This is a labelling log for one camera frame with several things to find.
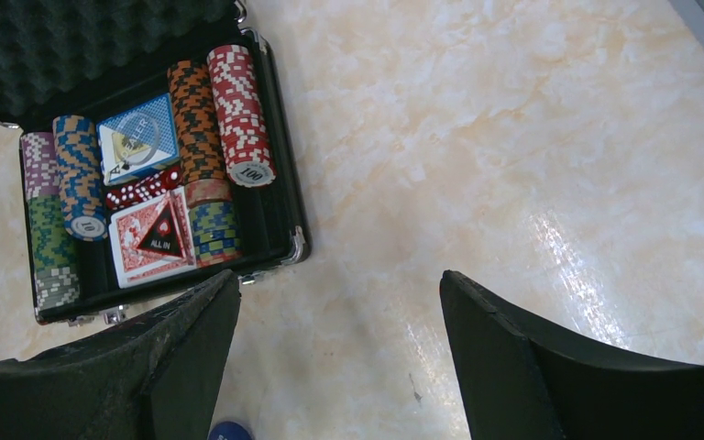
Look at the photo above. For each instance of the red white chip stack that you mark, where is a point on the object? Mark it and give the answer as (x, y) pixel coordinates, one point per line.
(241, 120)

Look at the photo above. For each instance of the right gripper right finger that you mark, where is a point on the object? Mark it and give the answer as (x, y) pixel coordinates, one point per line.
(524, 377)

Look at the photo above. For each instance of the black aluminium poker case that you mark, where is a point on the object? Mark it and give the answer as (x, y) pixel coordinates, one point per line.
(99, 58)

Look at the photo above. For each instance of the green grey chip stack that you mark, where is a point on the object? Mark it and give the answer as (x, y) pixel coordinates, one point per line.
(55, 272)

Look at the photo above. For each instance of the red playing card deck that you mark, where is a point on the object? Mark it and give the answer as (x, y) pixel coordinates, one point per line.
(132, 269)

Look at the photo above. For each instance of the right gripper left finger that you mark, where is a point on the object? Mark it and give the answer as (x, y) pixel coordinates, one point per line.
(154, 376)

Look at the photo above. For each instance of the clear round button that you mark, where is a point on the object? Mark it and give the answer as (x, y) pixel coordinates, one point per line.
(136, 138)

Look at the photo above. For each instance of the purple blue chip stack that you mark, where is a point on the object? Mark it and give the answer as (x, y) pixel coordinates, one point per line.
(81, 186)

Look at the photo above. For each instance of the dark blue round button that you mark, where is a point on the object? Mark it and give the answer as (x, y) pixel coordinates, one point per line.
(229, 430)

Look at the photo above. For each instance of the red black triangle marker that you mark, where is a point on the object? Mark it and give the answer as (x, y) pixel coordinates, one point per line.
(160, 237)

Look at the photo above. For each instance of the blue playing card box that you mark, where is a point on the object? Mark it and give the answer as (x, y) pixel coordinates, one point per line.
(115, 172)

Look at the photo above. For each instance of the orange black chip stack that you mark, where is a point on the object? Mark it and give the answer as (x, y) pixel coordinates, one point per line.
(215, 233)

